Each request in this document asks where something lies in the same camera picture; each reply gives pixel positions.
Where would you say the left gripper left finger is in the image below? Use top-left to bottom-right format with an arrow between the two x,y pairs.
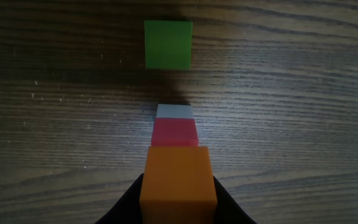
94,173 -> 145,224

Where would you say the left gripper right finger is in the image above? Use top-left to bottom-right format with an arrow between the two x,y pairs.
213,176 -> 259,224

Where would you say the orange cube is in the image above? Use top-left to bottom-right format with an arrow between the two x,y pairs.
139,146 -> 218,224

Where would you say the red cube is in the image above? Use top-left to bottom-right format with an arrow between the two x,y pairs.
150,117 -> 200,147

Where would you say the green cube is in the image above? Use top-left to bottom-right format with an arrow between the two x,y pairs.
144,20 -> 194,70

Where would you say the white cube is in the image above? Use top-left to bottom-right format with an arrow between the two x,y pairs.
155,104 -> 195,119

